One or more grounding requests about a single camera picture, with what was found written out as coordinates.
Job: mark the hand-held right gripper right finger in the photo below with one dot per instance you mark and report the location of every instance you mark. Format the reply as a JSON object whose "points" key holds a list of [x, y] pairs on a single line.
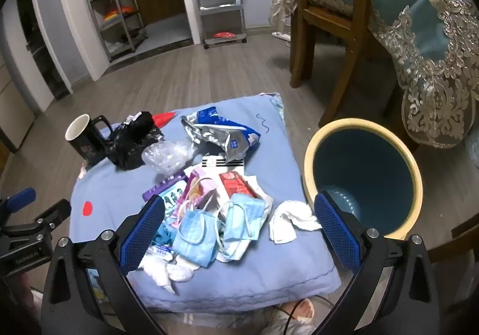
{"points": [[335, 230]]}

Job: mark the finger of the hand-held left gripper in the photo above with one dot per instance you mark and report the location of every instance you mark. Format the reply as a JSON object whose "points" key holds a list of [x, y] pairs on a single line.
{"points": [[20, 199], [52, 213]]}

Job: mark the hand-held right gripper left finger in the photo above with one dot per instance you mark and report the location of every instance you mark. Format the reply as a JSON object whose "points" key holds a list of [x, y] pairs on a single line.
{"points": [[144, 230]]}

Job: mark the blue bin with yellow rim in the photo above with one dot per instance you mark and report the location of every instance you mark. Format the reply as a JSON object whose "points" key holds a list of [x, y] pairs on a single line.
{"points": [[355, 163]]}

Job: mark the blue silver snack bag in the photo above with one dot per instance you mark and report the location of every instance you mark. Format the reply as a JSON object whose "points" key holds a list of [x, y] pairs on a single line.
{"points": [[224, 133]]}

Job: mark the person's left forearm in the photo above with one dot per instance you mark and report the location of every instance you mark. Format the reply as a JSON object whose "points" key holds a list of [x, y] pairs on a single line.
{"points": [[17, 294]]}

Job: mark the purple packet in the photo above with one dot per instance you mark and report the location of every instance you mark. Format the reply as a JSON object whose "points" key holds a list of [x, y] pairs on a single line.
{"points": [[161, 187]]}

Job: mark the blue face mask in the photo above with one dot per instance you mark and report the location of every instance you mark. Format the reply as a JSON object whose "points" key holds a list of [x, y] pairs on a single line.
{"points": [[243, 219], [194, 241]]}

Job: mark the light blue cushion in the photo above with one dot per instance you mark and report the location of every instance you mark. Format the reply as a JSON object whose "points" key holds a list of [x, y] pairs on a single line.
{"points": [[112, 187]]}

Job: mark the crumpled white tissue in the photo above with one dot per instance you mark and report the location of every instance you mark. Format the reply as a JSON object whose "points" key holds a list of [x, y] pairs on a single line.
{"points": [[176, 273]]}

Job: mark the pink patterned face mask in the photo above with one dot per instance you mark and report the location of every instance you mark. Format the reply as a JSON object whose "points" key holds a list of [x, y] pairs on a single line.
{"points": [[198, 191]]}

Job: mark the black mug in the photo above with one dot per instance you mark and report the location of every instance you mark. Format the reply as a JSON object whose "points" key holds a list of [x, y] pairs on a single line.
{"points": [[88, 148]]}

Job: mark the clear plastic bag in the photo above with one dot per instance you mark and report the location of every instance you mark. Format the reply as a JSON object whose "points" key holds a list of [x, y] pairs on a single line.
{"points": [[164, 157]]}

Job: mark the black plastic bag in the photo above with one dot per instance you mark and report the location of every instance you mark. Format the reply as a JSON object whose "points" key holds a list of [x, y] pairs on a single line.
{"points": [[127, 144]]}

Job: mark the beige cabinet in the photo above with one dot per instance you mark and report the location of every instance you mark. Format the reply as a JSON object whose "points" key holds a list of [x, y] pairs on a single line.
{"points": [[15, 110]]}

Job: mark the person's foot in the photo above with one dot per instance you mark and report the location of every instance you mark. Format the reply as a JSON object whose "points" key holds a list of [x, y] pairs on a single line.
{"points": [[305, 314]]}

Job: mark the red packet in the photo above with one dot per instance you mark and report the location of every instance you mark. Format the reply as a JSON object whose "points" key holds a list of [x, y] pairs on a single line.
{"points": [[235, 183]]}

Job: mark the red plastic wrapper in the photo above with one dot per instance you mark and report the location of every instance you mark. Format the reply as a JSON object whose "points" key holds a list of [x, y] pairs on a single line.
{"points": [[164, 118]]}

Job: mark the wooden chair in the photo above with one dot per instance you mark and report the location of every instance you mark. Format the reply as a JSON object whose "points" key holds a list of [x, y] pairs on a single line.
{"points": [[449, 249], [299, 58]]}

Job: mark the red plastic bag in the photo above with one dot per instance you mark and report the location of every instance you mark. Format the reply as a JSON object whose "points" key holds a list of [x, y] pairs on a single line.
{"points": [[224, 35]]}

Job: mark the grey metal shelf rack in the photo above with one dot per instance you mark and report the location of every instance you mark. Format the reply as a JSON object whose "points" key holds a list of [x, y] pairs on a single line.
{"points": [[112, 2]]}

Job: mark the wooden kitchen cabinet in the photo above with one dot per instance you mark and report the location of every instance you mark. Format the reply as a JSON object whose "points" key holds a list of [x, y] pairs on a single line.
{"points": [[161, 2]]}

